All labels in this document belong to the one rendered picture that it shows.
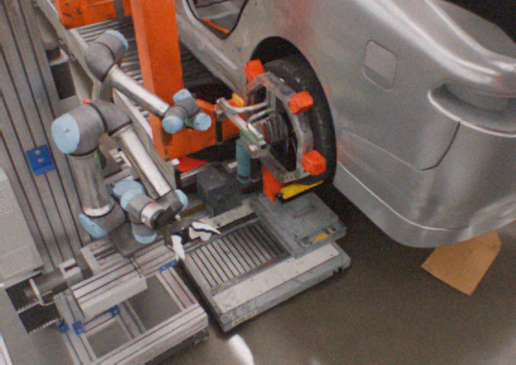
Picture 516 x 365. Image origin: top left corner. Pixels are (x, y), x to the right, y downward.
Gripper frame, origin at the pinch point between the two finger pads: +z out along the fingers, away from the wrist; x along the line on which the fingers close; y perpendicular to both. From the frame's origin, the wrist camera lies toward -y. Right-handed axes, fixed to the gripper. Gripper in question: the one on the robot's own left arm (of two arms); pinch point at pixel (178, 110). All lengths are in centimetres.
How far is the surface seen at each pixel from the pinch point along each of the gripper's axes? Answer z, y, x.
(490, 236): -40, 43, 196
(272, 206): 16, 48, 73
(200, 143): 34.0, 18.3, 28.4
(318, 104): -46, -15, 49
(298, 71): -33, -28, 43
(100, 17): 210, -55, -4
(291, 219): 3, 52, 80
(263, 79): -21.0, -21.8, 32.3
